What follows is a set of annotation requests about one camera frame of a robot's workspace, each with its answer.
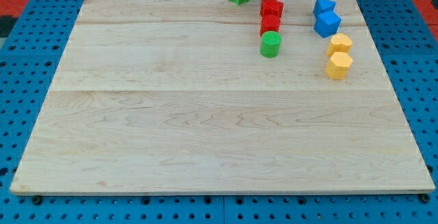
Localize blue triangle block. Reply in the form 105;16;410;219
313;0;336;16

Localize light wooden board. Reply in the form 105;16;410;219
10;0;435;196

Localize green cylinder block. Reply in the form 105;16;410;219
260;31;282;58

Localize red cylinder block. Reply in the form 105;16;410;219
259;14;281;36

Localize red pentagon block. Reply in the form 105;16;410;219
260;0;284;18

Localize yellow hexagon block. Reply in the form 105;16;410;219
325;52;353;80

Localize blue cube block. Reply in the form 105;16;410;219
314;10;342;38

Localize yellow heart block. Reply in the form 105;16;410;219
326;33;353;57

